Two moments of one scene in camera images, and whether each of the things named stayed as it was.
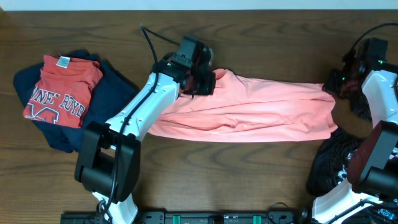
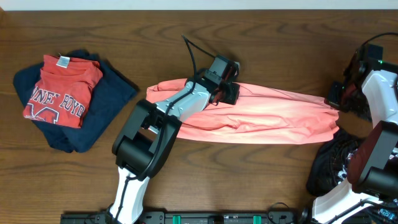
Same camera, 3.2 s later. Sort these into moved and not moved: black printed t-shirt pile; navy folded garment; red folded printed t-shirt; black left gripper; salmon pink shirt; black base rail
Moved: salmon pink shirt; black left gripper
Not moved: black base rail; navy folded garment; red folded printed t-shirt; black printed t-shirt pile
